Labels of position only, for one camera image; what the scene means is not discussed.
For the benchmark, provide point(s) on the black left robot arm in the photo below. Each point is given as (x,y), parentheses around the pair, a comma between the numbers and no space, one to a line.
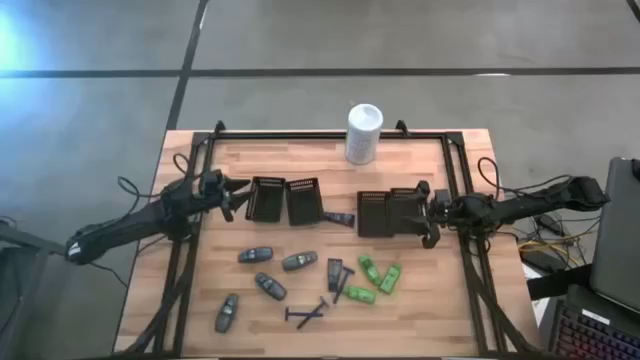
(125,227)

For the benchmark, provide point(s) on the blue disposable razor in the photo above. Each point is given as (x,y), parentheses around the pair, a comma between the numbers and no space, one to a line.
(302,314)

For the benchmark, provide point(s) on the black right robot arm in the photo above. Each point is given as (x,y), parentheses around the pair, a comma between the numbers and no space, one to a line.
(525,202)

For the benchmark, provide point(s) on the black power adapter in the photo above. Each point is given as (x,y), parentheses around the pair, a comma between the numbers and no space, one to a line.
(549,224)
(537,261)

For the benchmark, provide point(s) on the white wipes canister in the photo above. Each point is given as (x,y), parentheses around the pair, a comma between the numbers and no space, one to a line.
(364,132)

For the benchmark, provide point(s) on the black plastic basket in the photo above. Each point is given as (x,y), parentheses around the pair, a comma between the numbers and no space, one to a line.
(374,215)
(406,212)
(303,202)
(266,200)

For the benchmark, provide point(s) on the backlit black keyboard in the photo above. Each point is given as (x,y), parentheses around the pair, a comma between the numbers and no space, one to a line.
(592,337)

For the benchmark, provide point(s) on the black metal stand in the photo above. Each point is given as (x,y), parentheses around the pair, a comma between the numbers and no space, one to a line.
(20,240)

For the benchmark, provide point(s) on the grey laptop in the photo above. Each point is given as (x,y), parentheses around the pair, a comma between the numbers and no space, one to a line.
(617,235)

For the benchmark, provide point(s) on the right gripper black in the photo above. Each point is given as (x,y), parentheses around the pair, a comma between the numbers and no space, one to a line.
(441,207)

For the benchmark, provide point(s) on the dark blue sachet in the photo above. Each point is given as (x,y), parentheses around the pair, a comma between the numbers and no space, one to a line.
(340,219)

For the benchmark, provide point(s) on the dark grey sachet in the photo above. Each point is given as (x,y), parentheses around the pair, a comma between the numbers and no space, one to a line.
(334,274)

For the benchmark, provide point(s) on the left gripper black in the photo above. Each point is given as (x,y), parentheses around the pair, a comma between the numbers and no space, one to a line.
(214,192)

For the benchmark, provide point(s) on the black aluminium table frame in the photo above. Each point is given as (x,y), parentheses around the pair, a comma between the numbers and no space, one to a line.
(300,135)

